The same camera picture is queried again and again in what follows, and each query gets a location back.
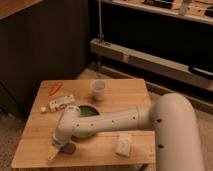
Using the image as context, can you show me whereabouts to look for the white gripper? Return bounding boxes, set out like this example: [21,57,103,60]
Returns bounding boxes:
[47,95,75,161]

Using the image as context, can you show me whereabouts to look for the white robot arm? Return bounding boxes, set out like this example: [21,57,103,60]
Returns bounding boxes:
[52,93,205,171]

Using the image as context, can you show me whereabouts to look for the white sponge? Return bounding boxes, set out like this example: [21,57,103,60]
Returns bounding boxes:
[116,133,132,157]

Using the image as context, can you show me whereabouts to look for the small white cube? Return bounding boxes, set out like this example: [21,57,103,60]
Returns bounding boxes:
[40,106,47,113]

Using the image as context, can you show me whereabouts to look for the green bowl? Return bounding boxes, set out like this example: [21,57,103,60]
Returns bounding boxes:
[71,105,99,138]

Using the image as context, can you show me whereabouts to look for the orange carrot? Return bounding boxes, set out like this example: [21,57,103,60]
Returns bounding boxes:
[49,82,62,96]

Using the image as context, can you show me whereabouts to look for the wooden table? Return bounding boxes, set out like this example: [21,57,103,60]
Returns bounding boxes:
[12,79,155,169]

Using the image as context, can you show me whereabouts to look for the white plastic cup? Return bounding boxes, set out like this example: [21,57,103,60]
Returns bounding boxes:
[90,79,106,101]

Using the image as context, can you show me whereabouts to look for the dark wooden cabinet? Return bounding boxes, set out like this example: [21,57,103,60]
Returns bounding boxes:
[0,0,89,117]

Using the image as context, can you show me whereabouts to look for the wooden shelf rack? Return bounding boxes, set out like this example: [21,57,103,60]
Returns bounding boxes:
[89,0,213,100]

